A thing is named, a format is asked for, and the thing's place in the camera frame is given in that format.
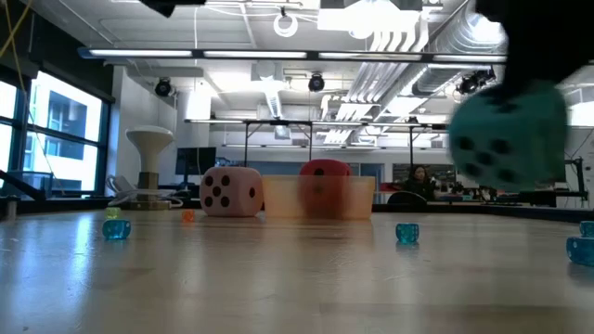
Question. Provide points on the large teal foam die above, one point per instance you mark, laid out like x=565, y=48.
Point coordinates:
x=524, y=134

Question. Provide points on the large red foam die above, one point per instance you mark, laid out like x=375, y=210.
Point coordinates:
x=331, y=167

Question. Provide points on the large pink foam die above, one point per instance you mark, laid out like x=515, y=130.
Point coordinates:
x=236, y=204

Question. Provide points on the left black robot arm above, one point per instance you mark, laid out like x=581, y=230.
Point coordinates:
x=167, y=5

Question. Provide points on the black ceiling spotlight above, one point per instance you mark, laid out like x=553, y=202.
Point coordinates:
x=163, y=87
x=316, y=82
x=471, y=83

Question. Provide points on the person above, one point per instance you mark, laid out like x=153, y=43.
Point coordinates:
x=417, y=178

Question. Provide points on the black chair back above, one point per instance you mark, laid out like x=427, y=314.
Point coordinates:
x=406, y=198

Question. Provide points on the orange translucent plastic bin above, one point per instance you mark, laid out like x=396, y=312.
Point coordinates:
x=283, y=197

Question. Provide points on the black computer monitor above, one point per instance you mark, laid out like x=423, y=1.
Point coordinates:
x=195, y=160

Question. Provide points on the small orange translucent die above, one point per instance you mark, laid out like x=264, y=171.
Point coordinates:
x=188, y=215

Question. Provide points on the long ceiling light strip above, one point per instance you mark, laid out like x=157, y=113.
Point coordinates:
x=139, y=53

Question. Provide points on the small green translucent die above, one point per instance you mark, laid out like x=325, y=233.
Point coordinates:
x=112, y=213

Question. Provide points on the black table edge rail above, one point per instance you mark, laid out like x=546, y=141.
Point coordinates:
x=464, y=209

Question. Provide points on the large window black frame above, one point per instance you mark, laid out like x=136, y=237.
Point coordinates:
x=65, y=106

